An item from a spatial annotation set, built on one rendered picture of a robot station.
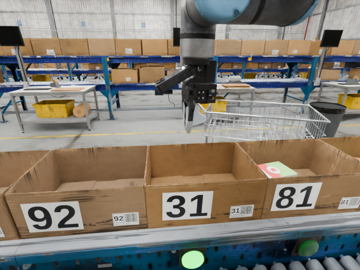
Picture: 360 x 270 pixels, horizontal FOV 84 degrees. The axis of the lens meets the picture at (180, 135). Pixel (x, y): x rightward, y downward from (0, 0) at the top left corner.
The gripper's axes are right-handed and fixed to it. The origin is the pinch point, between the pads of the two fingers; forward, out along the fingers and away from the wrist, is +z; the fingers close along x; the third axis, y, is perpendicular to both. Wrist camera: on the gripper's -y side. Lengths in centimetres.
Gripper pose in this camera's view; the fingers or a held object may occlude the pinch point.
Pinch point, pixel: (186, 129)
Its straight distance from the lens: 60.8
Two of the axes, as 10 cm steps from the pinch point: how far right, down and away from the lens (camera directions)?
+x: -2.3, -3.8, 9.0
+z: -0.2, 9.2, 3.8
